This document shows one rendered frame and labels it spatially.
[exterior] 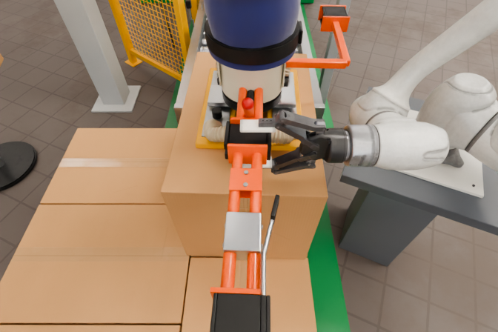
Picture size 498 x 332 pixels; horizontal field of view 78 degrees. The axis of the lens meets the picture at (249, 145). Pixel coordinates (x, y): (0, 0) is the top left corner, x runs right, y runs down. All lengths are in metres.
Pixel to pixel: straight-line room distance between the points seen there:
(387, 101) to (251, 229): 0.45
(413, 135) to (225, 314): 0.48
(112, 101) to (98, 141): 1.03
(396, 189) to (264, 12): 0.69
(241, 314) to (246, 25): 0.51
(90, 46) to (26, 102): 0.87
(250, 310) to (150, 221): 0.78
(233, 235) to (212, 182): 0.26
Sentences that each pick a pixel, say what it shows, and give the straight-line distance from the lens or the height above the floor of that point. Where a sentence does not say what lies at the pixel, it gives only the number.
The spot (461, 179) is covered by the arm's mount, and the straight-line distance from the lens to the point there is 1.19.
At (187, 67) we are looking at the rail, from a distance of 1.72.
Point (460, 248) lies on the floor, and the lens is 2.03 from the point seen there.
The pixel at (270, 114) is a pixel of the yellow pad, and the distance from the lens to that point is 0.88.
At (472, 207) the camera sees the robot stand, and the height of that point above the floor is 0.75.
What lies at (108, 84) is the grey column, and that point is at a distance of 2.42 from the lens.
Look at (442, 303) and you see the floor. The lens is 1.85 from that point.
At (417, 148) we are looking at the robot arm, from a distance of 0.69.
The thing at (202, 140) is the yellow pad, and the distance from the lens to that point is 0.82.
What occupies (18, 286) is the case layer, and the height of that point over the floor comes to 0.54.
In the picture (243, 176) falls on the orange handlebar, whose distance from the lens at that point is 0.59.
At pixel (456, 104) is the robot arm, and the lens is 1.05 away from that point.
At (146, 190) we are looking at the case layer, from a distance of 1.28.
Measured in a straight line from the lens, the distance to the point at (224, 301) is 0.49.
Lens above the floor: 1.57
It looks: 49 degrees down
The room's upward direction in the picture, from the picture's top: straight up
